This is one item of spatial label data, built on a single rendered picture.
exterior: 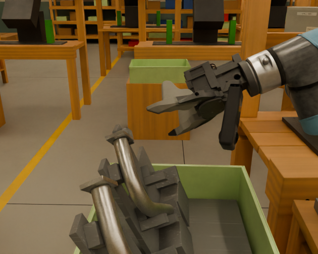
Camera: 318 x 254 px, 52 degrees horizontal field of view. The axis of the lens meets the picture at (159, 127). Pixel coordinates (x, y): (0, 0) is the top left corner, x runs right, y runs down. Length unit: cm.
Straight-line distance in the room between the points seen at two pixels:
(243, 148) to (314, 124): 108
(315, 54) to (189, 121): 26
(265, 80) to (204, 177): 48
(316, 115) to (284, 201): 56
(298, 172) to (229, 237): 37
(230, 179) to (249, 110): 68
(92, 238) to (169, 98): 27
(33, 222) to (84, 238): 197
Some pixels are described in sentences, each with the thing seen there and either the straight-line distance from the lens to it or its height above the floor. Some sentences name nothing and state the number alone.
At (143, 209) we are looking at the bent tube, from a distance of 65.
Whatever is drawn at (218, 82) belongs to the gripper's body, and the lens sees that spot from 61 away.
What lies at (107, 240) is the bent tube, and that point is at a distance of 49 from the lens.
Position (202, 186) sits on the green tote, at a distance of 104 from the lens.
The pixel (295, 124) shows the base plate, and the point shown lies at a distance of 159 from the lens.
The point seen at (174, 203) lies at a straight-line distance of 84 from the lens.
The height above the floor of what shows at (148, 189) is 97.
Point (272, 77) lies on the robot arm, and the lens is 62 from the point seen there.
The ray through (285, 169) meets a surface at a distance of 118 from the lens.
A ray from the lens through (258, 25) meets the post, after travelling 158.
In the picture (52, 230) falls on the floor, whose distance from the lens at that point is 236.
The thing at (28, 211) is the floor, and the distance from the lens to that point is 259.
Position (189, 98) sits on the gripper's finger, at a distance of 58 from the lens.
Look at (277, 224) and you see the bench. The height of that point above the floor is 71.
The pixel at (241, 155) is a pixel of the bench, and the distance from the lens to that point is 175.
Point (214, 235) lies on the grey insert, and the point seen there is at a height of 85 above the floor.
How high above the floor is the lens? 144
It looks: 22 degrees down
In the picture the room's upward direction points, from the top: straight up
